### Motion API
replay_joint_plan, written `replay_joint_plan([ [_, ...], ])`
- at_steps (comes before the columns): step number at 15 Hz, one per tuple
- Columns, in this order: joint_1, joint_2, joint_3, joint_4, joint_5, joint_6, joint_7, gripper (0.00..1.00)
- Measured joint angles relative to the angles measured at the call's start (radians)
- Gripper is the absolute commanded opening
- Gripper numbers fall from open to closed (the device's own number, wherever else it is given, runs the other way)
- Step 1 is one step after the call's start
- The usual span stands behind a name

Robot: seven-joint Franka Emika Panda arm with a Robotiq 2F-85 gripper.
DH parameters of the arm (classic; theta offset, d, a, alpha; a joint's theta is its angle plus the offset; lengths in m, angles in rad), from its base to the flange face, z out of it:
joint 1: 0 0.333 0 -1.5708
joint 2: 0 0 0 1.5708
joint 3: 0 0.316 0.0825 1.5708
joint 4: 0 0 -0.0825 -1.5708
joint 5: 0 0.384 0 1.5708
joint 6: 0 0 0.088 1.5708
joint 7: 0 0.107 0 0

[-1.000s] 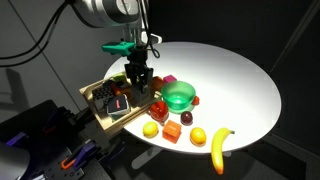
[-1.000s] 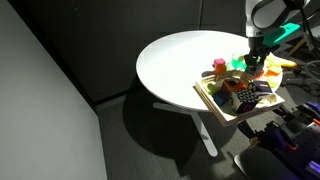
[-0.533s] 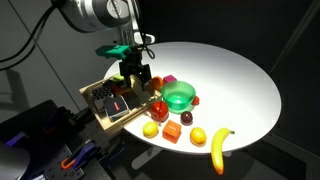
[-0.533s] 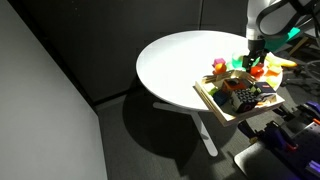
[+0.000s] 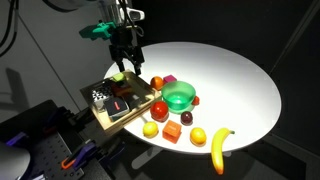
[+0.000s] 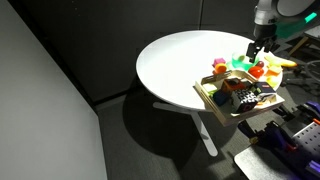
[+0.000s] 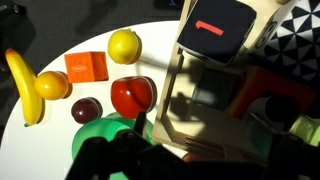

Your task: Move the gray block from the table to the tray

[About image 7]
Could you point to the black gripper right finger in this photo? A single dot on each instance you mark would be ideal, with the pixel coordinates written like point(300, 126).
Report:
point(293, 156)

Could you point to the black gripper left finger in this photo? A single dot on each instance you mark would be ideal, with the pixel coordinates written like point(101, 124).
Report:
point(110, 156)

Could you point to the gray cube block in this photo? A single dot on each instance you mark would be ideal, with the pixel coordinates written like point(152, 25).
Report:
point(215, 90)

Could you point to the light green block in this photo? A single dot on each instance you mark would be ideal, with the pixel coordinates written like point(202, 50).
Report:
point(306, 130)

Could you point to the orange block with eye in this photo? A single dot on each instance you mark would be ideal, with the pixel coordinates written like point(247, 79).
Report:
point(266, 83)

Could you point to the orange cube block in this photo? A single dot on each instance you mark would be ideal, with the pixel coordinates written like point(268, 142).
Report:
point(86, 66)

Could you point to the wooden tray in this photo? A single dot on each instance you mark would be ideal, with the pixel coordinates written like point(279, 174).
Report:
point(200, 125)

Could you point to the black-white patterned block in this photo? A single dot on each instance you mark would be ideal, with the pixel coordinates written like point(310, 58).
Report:
point(293, 43)

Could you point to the black block with red mark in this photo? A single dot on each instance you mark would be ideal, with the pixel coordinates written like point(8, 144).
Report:
point(216, 43)

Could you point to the green translucent bowl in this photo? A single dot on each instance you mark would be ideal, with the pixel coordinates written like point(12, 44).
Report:
point(96, 133)

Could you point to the dark purple plum toy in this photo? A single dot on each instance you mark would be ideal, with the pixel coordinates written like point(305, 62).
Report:
point(86, 110)

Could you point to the red apple toy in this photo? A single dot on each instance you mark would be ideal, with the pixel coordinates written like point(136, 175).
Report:
point(133, 95)

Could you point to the orange fruit toy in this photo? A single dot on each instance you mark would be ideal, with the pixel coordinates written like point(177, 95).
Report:
point(191, 157)

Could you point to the yellow-orange round fruit toy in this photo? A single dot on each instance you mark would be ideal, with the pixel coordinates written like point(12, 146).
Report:
point(51, 85)

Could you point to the yellow banana toy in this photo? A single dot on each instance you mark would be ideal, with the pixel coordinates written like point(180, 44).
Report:
point(26, 90)

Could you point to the yellow lemon toy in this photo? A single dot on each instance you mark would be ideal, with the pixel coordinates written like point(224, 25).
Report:
point(123, 46)

